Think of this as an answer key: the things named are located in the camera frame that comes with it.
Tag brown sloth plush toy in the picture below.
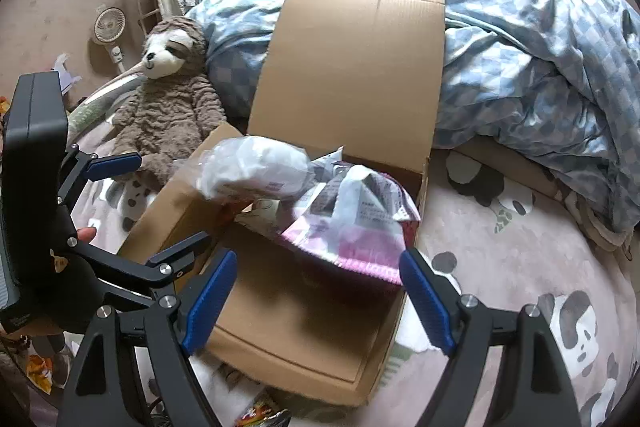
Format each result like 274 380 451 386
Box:
111 18 226 185

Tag blue checkered duvet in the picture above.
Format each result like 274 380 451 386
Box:
185 0 640 233

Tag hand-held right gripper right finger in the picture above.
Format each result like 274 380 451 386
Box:
399 248 583 427

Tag clear plastic bag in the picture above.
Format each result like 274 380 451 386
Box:
197 135 316 202

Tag white paper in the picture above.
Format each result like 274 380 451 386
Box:
50 53 83 95

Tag brown cardboard box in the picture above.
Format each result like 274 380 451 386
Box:
117 0 447 408

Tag white and purple packet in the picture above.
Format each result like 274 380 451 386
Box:
292 162 421 238

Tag white desk fan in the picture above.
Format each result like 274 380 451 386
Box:
90 7 128 75

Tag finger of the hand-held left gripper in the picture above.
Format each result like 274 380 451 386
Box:
57 144 143 208
67 231 211 310

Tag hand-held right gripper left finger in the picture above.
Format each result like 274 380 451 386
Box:
57 248 239 427

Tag tan bed sheet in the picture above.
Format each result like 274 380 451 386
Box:
445 134 568 205

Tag colourful snack packet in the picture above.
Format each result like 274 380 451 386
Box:
235 399 283 427

